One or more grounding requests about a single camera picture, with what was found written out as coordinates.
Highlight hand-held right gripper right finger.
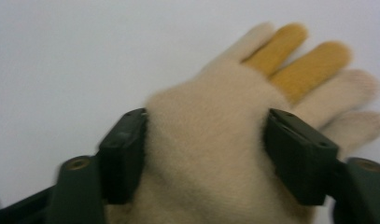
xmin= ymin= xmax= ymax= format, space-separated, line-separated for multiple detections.
xmin=262 ymin=107 xmax=341 ymax=207

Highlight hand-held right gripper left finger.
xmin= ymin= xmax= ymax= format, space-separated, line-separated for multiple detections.
xmin=97 ymin=107 xmax=148 ymax=205

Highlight beige fuzzy glove yellow fingers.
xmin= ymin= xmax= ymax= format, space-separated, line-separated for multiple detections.
xmin=105 ymin=21 xmax=380 ymax=224

